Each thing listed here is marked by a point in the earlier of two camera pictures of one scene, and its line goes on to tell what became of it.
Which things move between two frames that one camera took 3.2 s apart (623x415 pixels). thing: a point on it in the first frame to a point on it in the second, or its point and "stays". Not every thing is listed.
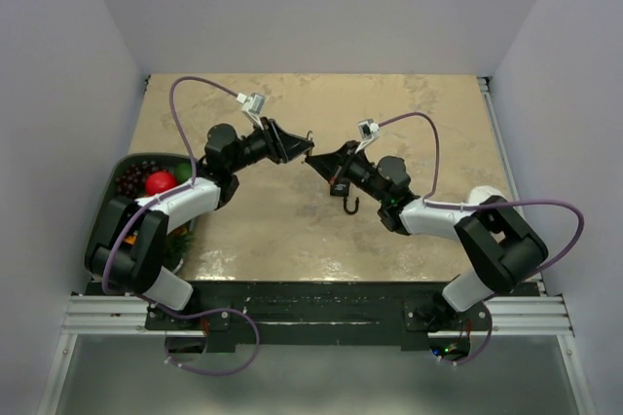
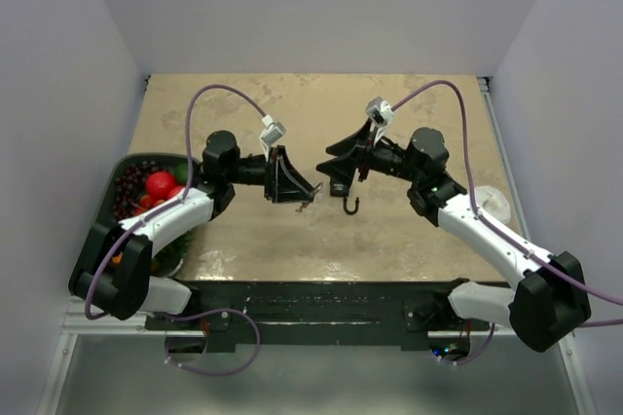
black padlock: (342, 188) stays
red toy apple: (159, 181) stays
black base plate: (320, 317) stays
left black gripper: (281, 146) to (281, 182)
